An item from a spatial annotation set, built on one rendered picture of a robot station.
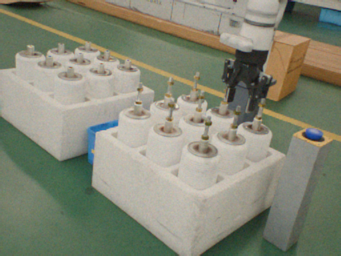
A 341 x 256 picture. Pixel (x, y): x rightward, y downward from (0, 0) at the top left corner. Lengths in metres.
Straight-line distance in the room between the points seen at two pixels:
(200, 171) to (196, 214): 0.10
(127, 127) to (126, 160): 0.09
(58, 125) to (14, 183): 0.21
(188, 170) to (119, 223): 0.26
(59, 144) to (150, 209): 0.42
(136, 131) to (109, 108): 0.31
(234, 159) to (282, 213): 0.19
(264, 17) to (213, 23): 2.25
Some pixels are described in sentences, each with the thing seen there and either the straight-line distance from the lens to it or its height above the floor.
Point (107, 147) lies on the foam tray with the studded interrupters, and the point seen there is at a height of 0.16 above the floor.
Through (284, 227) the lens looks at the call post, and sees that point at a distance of 1.11.
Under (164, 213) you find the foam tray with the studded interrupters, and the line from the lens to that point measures 1.01.
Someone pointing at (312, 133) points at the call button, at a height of 0.33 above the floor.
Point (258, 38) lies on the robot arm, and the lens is 0.94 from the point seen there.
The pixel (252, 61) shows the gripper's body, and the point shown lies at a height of 0.47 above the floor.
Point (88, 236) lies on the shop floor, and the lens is 1.06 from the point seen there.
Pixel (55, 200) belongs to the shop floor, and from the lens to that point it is 1.17.
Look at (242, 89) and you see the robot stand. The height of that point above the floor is 0.27.
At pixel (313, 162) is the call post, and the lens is 1.00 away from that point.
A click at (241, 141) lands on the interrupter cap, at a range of 1.05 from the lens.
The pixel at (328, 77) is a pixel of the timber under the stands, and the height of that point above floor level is 0.04.
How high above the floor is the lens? 0.69
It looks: 25 degrees down
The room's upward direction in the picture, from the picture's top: 9 degrees clockwise
